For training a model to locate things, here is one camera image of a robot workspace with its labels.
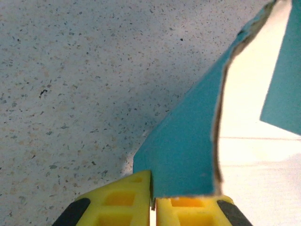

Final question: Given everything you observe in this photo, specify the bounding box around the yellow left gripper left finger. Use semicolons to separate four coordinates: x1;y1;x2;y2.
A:
52;169;151;226

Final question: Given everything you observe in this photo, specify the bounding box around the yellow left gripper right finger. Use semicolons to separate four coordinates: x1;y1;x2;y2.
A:
156;194;253;226

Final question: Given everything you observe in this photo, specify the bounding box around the teal paper box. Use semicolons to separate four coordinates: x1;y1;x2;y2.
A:
133;0;301;226

